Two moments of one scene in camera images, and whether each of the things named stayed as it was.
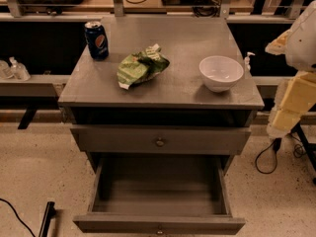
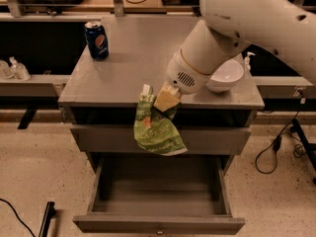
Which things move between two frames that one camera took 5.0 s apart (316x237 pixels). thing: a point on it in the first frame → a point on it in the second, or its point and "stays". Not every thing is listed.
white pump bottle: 248,72 stays
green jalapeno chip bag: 141,65 → 155,129
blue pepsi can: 97,39 stays
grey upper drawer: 162,139 stays
